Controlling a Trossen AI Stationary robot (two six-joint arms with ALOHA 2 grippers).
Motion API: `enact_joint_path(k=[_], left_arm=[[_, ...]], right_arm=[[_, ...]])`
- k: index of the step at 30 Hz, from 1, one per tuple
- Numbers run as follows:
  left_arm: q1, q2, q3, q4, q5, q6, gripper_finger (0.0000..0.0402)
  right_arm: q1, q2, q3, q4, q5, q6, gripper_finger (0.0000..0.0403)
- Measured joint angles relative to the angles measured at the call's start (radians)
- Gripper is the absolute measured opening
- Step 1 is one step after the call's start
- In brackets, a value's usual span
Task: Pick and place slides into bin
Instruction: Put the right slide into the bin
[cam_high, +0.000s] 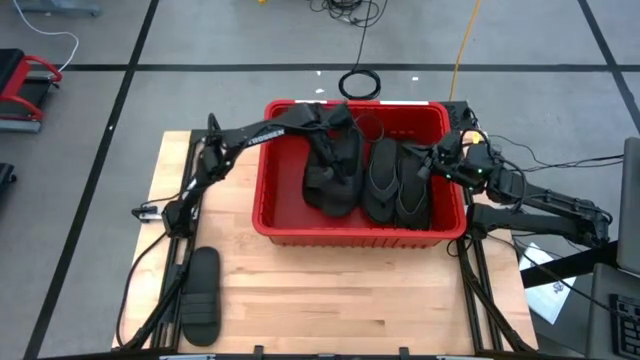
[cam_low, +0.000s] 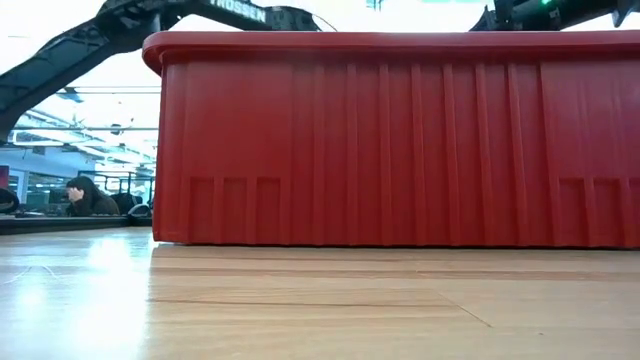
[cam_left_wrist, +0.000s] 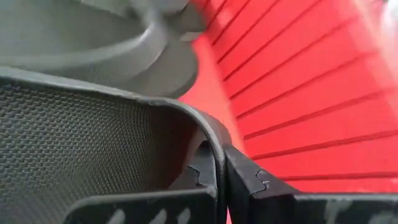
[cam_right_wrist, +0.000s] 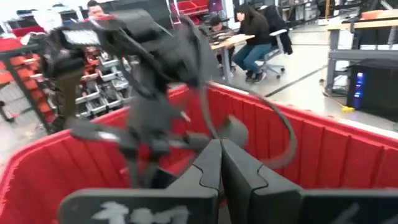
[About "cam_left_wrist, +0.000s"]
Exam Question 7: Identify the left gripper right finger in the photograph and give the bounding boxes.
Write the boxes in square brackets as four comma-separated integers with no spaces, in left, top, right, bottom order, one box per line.
[223,144,398,224]

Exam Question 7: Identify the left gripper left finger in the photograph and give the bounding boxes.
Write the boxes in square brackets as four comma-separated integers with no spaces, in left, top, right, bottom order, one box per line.
[61,141,219,224]

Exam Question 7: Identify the large black slide sandal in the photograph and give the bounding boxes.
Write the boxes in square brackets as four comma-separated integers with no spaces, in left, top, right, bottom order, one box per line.
[0,67,233,224]

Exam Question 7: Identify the black woven-strap flip-flop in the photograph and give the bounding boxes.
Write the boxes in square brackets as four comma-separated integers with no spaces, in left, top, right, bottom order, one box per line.
[0,0,206,99]

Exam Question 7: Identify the red plastic ribbed bin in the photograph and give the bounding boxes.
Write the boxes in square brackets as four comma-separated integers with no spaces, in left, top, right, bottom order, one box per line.
[178,0,398,224]

